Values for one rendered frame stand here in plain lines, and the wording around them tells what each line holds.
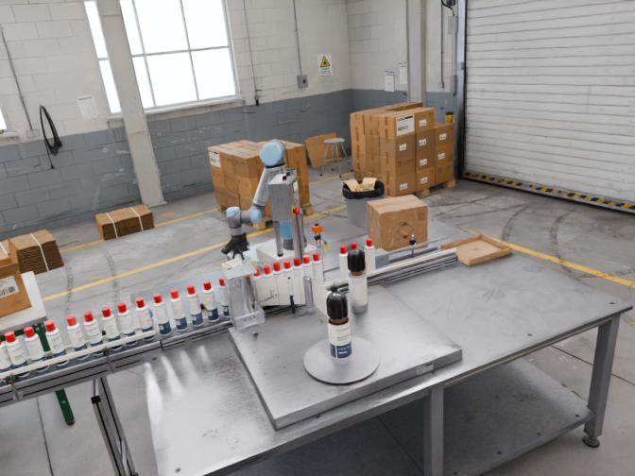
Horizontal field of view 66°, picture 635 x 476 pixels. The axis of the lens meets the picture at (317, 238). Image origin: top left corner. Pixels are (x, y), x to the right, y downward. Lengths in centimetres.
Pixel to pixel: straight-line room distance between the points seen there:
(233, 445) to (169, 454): 22
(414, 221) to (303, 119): 601
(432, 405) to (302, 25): 741
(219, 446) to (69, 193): 610
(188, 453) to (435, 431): 98
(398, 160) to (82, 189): 435
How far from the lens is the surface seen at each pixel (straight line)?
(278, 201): 233
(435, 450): 227
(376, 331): 219
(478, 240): 321
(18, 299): 333
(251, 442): 182
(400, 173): 625
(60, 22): 749
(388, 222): 290
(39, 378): 243
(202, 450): 185
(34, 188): 754
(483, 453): 262
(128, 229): 670
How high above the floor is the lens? 208
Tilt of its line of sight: 22 degrees down
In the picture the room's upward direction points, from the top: 6 degrees counter-clockwise
